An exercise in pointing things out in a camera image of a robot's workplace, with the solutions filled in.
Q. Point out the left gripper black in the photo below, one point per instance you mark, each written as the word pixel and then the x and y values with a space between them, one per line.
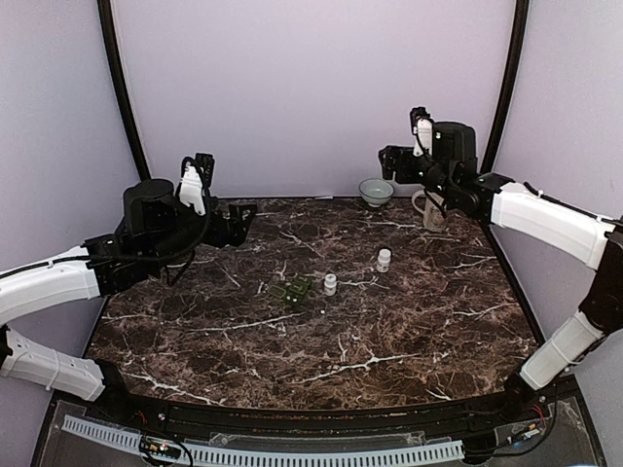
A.
pixel 238 232

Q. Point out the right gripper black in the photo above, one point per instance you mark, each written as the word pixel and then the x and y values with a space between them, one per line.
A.
pixel 390 164

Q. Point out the white pill bottle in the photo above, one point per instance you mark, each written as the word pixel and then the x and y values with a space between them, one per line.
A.
pixel 383 260

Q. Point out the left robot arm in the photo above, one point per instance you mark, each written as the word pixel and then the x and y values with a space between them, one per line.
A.
pixel 161 225

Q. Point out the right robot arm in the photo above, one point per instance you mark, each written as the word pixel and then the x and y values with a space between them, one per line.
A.
pixel 443 160

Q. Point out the pale green bowl right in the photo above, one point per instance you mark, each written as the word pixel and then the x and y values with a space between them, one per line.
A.
pixel 375 192

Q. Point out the cream floral mug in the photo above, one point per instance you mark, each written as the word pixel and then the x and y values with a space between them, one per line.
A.
pixel 428 205

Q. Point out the white bottle cap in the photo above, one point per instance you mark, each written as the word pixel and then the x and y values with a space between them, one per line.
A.
pixel 330 284

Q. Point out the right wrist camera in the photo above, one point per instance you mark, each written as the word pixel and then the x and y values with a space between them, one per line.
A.
pixel 422 130

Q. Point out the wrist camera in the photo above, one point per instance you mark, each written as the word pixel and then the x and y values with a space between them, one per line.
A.
pixel 422 130
pixel 195 182

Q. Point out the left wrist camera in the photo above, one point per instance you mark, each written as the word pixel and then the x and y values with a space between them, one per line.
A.
pixel 195 182

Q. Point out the right black frame post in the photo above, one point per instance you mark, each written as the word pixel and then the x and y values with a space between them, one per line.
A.
pixel 507 86

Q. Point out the black frame post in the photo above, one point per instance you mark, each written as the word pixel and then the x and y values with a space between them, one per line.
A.
pixel 120 87
pixel 507 86

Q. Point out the white slotted cable duct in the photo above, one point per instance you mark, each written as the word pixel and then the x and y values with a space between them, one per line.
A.
pixel 238 450

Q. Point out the left black frame post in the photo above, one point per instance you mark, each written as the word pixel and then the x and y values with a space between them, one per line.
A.
pixel 120 87

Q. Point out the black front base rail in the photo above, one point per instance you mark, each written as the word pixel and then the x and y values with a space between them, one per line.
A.
pixel 474 419

